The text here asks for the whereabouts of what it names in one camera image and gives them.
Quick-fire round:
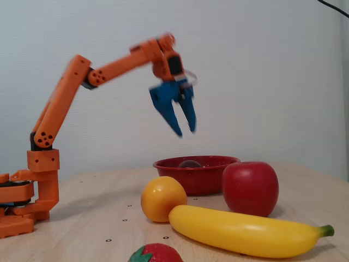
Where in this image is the blue gripper body with servo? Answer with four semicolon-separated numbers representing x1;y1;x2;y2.
148;78;195;109

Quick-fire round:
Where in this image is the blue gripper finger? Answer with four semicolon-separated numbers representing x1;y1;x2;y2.
178;96;197;134
155;100;183;138

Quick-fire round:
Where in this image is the dark purple toy plum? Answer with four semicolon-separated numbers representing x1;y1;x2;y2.
178;160;203;169

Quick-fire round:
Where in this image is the orange robot base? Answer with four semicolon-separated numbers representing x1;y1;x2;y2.
0;172;35;240

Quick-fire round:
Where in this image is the red speckled enamel bowl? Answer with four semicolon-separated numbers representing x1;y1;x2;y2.
152;155;242;197

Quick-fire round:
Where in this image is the orange toy citrus fruit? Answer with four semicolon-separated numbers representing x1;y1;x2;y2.
140;176;188;223

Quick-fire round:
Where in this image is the red toy apple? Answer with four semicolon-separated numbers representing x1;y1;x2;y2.
221;161;280;218

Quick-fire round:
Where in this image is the yellow toy banana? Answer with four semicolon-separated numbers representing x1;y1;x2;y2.
168;205;335;259

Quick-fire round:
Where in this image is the red toy strawberry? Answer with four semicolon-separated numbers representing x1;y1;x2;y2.
128;242;184;262

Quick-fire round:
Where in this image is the thin black cable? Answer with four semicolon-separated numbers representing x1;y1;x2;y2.
317;0;349;19

